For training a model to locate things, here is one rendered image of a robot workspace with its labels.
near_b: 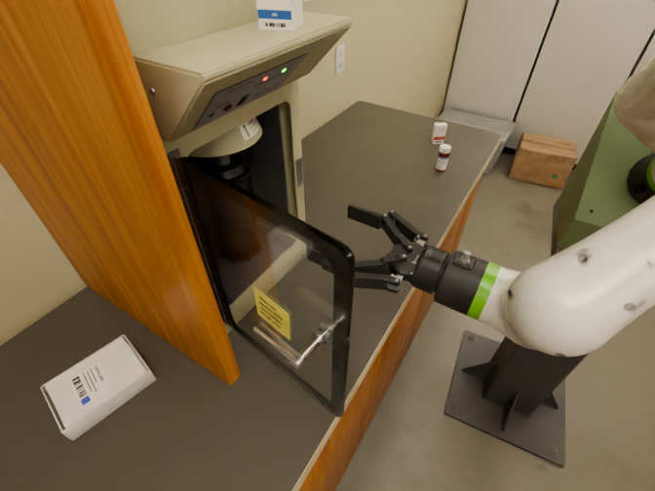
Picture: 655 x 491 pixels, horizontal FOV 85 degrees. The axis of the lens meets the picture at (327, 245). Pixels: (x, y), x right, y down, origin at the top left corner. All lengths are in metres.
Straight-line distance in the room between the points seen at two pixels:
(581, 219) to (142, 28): 1.04
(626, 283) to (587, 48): 3.04
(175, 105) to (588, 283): 0.49
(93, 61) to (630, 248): 0.54
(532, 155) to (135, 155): 3.08
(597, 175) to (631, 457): 1.29
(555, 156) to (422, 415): 2.26
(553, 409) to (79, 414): 1.78
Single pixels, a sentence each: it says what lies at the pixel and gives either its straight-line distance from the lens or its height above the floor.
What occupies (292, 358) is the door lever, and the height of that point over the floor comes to 1.21.
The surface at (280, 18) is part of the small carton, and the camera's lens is 0.58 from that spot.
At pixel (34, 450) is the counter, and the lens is 0.89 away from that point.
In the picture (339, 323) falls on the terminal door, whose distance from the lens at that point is 0.44.
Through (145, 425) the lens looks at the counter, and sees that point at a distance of 0.81.
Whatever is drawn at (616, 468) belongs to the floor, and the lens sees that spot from 2.05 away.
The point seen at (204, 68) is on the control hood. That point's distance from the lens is 0.44.
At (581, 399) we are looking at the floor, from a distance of 2.12.
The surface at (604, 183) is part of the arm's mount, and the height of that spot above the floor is 1.11.
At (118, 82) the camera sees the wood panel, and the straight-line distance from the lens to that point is 0.40.
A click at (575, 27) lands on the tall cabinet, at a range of 3.42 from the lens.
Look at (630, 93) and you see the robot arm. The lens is 0.99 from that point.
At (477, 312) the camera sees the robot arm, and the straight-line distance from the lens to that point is 0.58.
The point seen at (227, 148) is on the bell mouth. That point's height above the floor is 1.33.
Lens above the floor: 1.63
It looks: 43 degrees down
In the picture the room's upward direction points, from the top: straight up
